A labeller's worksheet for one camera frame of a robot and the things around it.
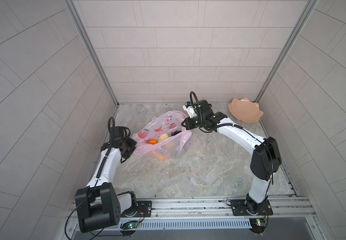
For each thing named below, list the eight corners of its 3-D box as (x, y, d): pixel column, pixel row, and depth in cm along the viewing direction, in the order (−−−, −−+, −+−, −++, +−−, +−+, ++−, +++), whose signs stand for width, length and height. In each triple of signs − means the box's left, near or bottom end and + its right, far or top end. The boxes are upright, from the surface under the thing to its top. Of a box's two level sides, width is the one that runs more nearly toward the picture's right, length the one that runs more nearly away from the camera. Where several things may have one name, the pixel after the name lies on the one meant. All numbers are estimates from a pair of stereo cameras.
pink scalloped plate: (231, 123, 107) (234, 118, 102) (226, 102, 120) (227, 97, 116) (262, 123, 107) (265, 118, 102) (253, 102, 120) (255, 97, 116)
